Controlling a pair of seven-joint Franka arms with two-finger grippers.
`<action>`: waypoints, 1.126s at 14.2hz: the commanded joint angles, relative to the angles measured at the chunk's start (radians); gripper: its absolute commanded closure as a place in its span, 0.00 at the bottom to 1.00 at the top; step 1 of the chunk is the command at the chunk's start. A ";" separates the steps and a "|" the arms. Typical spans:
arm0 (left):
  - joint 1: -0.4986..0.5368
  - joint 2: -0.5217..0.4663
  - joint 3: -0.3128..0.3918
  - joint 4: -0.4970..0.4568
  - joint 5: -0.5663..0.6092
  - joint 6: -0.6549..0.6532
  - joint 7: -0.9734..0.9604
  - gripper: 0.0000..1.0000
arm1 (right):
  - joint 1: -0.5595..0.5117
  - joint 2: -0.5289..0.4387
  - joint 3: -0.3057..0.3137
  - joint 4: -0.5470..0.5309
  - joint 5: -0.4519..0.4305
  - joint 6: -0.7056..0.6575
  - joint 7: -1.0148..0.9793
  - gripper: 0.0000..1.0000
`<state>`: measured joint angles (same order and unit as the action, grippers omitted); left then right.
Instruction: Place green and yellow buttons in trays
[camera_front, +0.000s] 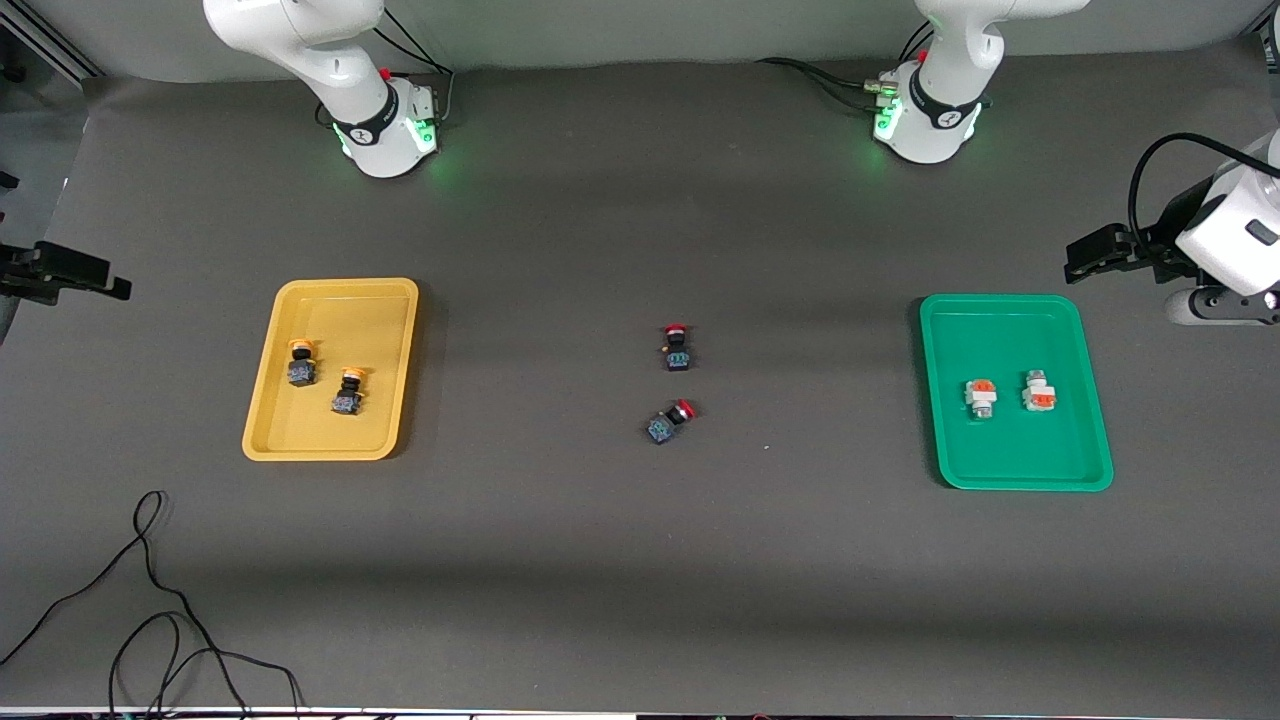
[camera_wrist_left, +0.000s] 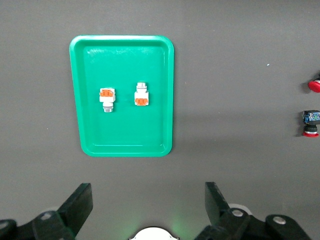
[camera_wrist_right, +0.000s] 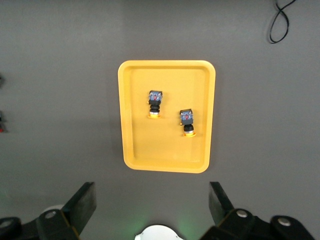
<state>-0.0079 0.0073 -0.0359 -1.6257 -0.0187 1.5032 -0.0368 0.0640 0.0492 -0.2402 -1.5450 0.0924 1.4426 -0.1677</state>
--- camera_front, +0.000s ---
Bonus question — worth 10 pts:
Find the yellow plastic tray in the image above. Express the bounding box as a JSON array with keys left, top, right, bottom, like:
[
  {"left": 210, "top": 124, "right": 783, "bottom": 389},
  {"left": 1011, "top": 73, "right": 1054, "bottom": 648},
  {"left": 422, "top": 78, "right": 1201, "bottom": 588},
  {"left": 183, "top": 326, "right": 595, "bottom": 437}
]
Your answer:
[{"left": 241, "top": 278, "right": 421, "bottom": 463}]

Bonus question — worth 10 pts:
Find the black left arm wrist cable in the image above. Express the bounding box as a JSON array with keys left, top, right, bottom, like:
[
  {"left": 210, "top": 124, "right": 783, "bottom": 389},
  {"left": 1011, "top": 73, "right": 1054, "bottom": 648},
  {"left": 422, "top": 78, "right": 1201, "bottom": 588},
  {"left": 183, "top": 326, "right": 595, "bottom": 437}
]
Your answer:
[{"left": 1128, "top": 132, "right": 1280, "bottom": 261}]

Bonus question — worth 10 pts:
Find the green plastic tray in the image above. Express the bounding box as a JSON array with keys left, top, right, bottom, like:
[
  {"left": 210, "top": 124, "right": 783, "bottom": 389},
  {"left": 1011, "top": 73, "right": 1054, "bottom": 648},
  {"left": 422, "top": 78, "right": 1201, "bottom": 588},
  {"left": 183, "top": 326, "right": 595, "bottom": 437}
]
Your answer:
[{"left": 918, "top": 293, "right": 1115, "bottom": 493}]

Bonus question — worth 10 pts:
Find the aluminium frame rail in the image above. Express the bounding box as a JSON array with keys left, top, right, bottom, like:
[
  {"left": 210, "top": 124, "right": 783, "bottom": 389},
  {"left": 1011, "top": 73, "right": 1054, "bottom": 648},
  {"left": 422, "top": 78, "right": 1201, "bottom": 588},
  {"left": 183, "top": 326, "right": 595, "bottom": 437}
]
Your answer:
[{"left": 0, "top": 18, "right": 103, "bottom": 83}]

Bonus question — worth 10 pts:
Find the thin black loose cable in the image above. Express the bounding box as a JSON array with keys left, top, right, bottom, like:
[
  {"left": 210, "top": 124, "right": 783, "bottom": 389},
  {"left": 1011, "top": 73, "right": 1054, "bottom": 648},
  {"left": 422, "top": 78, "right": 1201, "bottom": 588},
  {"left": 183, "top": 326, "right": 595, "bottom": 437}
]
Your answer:
[{"left": 0, "top": 490, "right": 306, "bottom": 720}]

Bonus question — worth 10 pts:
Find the black left arm base cable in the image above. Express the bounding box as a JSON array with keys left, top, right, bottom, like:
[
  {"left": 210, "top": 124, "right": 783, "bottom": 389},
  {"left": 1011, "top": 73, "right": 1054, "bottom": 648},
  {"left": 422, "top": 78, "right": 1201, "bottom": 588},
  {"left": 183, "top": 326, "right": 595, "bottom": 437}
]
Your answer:
[{"left": 755, "top": 25, "right": 936, "bottom": 111}]

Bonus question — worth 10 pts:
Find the dark grey table mat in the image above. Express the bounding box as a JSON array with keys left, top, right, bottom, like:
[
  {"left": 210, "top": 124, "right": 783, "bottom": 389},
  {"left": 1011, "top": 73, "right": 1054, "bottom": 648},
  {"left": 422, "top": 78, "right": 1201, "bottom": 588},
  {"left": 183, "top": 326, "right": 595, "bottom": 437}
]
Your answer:
[{"left": 0, "top": 35, "right": 1280, "bottom": 716}]

